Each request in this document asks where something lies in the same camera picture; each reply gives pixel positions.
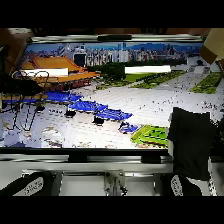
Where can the black T-shirt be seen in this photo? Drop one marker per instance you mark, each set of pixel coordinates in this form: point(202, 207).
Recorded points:
point(191, 143)

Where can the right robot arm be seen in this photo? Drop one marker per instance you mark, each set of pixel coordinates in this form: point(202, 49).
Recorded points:
point(186, 187)

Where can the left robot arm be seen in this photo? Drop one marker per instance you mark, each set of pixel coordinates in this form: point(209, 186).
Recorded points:
point(30, 185)

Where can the cardboard box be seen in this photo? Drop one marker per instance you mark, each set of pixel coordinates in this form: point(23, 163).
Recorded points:
point(213, 45)

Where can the silver frame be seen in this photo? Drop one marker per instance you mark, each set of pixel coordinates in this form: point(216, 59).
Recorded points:
point(100, 166)

